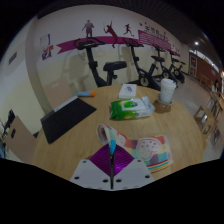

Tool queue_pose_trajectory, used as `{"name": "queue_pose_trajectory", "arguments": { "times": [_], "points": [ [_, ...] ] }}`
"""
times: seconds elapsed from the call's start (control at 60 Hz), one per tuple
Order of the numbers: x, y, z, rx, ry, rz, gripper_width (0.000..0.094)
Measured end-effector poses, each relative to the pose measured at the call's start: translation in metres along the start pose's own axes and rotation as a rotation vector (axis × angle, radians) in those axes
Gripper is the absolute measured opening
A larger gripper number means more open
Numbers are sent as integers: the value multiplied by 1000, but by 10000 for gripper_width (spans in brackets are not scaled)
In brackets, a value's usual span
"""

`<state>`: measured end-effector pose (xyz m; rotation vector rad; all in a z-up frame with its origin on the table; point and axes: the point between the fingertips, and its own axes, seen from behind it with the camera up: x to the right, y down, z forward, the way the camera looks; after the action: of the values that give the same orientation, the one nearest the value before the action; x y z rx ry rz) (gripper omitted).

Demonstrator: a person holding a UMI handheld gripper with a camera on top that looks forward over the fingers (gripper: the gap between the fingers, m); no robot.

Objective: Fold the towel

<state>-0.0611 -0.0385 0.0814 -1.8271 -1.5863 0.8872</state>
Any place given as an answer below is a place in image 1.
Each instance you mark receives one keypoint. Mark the wooden stool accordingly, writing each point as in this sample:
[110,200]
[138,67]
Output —
[200,115]

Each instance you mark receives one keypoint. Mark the green wet wipes pack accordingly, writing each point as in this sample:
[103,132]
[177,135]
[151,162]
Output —
[131,108]

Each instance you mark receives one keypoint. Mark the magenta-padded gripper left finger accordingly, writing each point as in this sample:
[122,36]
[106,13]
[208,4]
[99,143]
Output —
[90,173]

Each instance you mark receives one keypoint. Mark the small white box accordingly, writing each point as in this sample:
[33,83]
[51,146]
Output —
[128,90]

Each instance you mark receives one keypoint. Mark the wall poster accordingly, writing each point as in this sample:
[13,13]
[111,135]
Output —
[46,46]

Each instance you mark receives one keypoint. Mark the black exercise bikes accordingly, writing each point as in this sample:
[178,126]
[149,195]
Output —
[91,63]

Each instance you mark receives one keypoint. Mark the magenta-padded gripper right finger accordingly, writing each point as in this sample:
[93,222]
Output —
[133,173]

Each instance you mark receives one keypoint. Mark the white paper cup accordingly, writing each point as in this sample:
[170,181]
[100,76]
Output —
[167,90]

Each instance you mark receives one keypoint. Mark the colourful checked printed towel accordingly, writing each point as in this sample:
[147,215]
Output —
[150,150]

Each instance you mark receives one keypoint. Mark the blue and orange marker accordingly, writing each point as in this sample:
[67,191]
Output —
[86,94]

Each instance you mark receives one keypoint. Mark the wooden chair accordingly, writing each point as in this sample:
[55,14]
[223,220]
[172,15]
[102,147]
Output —
[20,140]

